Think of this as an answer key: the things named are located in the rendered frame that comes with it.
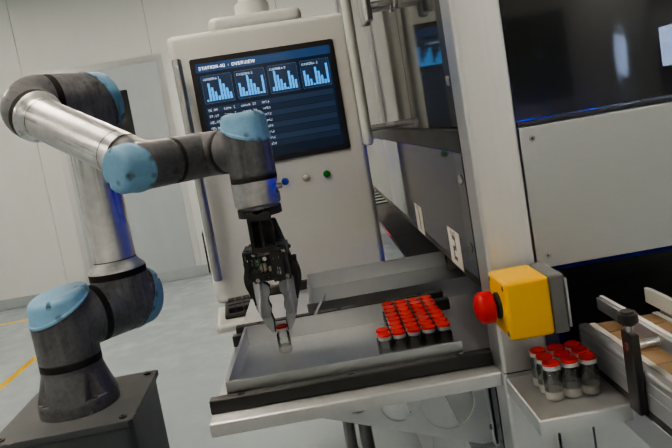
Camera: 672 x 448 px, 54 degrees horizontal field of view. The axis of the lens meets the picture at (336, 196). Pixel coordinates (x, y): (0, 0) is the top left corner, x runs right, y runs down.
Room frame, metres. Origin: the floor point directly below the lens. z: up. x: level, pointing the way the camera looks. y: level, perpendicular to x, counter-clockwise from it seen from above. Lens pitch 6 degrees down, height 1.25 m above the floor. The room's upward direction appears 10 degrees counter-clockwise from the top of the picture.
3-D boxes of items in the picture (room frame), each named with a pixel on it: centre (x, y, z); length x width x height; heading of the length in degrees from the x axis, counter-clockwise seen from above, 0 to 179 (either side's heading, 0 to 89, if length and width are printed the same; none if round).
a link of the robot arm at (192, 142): (1.12, 0.21, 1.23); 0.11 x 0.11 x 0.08; 50
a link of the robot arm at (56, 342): (1.26, 0.56, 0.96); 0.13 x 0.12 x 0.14; 140
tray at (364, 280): (1.38, -0.08, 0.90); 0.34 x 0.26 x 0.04; 91
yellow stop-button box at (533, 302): (0.79, -0.21, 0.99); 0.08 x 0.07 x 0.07; 91
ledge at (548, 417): (0.78, -0.25, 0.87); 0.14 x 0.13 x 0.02; 91
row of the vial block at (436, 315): (1.04, -0.12, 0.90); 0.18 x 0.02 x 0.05; 1
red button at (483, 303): (0.79, -0.16, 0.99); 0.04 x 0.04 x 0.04; 1
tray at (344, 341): (1.04, 0.03, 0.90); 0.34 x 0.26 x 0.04; 91
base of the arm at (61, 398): (1.26, 0.56, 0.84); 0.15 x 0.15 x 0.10
